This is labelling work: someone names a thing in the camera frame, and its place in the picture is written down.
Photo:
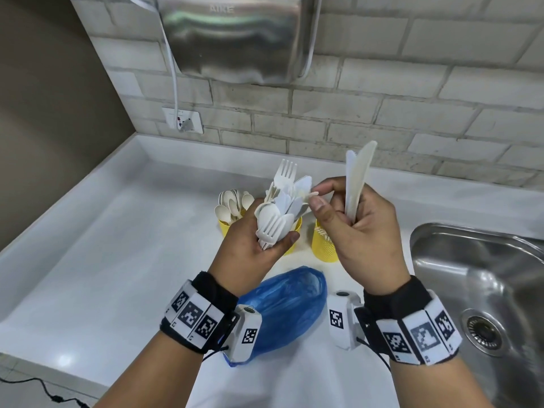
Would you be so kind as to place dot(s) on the black left wristband with markers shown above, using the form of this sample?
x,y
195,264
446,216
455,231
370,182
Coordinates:
x,y
193,314

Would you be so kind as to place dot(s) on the cluster of white plastic spoons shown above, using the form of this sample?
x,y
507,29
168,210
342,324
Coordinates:
x,y
231,206

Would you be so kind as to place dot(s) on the white serrated plastic knife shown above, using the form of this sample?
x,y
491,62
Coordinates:
x,y
304,186

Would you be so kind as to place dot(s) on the person's left forearm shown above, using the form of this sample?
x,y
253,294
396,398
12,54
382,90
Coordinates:
x,y
161,378

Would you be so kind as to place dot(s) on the person's right forearm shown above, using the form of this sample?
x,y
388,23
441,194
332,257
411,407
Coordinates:
x,y
437,386

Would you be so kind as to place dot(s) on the person's right hand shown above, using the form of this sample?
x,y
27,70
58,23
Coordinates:
x,y
369,250

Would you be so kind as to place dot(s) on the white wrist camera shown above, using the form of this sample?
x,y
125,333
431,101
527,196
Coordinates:
x,y
246,335
340,318

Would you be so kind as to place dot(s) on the black wristband with markers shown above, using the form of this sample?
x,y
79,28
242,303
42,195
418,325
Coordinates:
x,y
193,314
416,331

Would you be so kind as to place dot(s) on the stainless steel hand dryer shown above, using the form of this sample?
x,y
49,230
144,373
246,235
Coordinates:
x,y
238,33

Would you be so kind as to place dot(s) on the black right wristband with markers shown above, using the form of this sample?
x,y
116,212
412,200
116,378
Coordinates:
x,y
416,331

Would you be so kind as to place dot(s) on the cream plastic knife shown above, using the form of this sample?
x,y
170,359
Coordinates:
x,y
361,174

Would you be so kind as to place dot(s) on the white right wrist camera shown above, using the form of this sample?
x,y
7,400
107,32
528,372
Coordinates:
x,y
340,318

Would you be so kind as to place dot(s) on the yellow mesh cup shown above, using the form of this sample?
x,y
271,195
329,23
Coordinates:
x,y
229,229
325,248
295,229

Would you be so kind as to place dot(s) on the person's right thumb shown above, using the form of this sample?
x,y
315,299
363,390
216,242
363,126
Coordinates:
x,y
321,210

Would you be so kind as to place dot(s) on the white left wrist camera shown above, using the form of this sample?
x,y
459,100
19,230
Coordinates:
x,y
246,335

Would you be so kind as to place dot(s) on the white wall socket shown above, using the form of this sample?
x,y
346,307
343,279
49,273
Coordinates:
x,y
193,123

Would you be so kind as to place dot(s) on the person's left hand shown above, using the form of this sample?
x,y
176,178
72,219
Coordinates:
x,y
238,254

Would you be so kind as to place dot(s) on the metal sink drain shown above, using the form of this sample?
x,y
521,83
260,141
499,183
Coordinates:
x,y
484,332

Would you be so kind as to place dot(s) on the white plug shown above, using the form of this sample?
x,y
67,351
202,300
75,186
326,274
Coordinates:
x,y
183,124

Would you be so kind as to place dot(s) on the bunch of white plastic cutlery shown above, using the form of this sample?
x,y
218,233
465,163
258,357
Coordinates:
x,y
276,216

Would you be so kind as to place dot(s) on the blue plastic bag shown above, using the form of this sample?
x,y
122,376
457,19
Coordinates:
x,y
289,305

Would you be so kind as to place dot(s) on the stainless steel sink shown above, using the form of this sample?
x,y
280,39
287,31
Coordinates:
x,y
488,271

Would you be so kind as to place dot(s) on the person's left thumb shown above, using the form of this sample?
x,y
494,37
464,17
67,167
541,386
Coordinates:
x,y
284,244

